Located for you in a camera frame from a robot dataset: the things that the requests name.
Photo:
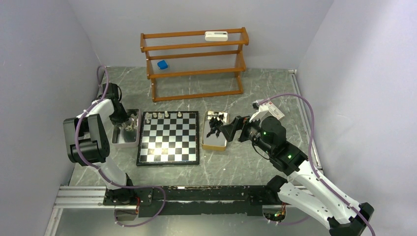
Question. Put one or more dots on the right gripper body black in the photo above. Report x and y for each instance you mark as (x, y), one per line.
(243, 122)

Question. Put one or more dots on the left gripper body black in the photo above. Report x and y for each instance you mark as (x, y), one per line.
(119, 116)

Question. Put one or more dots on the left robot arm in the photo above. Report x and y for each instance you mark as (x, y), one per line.
(88, 145)

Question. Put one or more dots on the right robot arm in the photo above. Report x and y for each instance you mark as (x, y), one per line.
(302, 186)

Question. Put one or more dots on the black chess pieces pile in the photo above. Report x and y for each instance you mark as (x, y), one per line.
(215, 122)

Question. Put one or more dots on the black white chess board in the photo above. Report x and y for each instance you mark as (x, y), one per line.
(169, 141)

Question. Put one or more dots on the pink metal tin tray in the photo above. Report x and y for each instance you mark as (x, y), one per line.
(127, 135)

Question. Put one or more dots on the gold metal tin tray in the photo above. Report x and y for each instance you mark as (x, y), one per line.
(213, 139)

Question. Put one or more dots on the blue block on shelf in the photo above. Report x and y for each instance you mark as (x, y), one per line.
(162, 65)

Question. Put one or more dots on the wooden two-tier shelf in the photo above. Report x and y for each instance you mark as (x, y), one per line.
(188, 54)

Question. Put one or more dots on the white box on shelf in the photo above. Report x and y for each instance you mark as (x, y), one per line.
(216, 36)

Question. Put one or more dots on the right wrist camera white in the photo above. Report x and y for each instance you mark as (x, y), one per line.
(265, 109)

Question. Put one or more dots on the aluminium frame rail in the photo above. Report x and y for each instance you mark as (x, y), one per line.
(78, 197)

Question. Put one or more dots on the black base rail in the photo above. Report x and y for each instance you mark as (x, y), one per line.
(195, 200)

